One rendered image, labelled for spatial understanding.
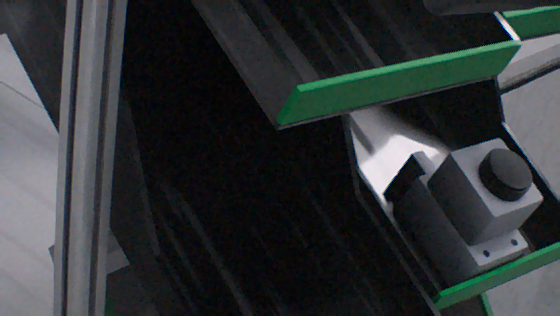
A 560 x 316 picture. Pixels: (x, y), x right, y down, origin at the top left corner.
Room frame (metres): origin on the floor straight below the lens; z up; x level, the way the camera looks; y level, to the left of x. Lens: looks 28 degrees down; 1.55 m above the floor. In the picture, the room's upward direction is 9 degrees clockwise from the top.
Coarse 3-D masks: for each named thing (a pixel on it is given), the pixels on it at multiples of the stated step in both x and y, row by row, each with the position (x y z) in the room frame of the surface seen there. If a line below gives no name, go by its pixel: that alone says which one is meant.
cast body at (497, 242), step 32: (416, 160) 0.61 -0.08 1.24; (448, 160) 0.57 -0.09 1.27; (480, 160) 0.57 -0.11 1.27; (512, 160) 0.57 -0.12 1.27; (416, 192) 0.58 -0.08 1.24; (448, 192) 0.56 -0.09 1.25; (480, 192) 0.55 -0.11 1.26; (512, 192) 0.55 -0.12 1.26; (416, 224) 0.58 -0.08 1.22; (448, 224) 0.56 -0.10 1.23; (480, 224) 0.54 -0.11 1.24; (512, 224) 0.56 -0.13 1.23; (448, 256) 0.56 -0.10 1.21; (480, 256) 0.55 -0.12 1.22; (512, 256) 0.56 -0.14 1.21
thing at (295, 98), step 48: (192, 0) 0.46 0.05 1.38; (240, 0) 0.43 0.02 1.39; (288, 0) 0.48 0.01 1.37; (336, 0) 0.49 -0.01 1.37; (384, 0) 0.51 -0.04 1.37; (240, 48) 0.43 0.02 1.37; (288, 48) 0.45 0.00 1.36; (336, 48) 0.46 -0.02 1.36; (384, 48) 0.48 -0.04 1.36; (432, 48) 0.49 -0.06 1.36; (480, 48) 0.47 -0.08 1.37; (288, 96) 0.41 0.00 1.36; (336, 96) 0.42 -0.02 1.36; (384, 96) 0.44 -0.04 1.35
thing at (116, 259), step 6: (114, 240) 0.49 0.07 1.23; (108, 246) 0.48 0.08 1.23; (114, 246) 0.49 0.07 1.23; (108, 252) 0.48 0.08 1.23; (114, 252) 0.48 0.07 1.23; (120, 252) 0.49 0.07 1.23; (108, 258) 0.48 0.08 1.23; (114, 258) 0.48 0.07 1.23; (120, 258) 0.49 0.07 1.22; (108, 264) 0.48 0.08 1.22; (114, 264) 0.48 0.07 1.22; (120, 264) 0.49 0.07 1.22; (126, 264) 0.49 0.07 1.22; (108, 270) 0.48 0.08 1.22; (114, 270) 0.48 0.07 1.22
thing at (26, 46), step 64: (0, 0) 0.59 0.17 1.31; (64, 0) 0.53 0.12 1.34; (128, 0) 0.64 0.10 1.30; (128, 64) 0.59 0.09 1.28; (192, 64) 0.61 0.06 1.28; (128, 128) 0.48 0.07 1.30; (192, 128) 0.57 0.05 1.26; (256, 128) 0.59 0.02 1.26; (320, 128) 0.57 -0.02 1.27; (128, 192) 0.48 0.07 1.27; (192, 192) 0.53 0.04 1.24; (256, 192) 0.55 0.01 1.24; (320, 192) 0.57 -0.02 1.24; (128, 256) 0.48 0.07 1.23; (192, 256) 0.49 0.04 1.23; (256, 256) 0.51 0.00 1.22; (320, 256) 0.53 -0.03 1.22; (384, 256) 0.53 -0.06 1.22
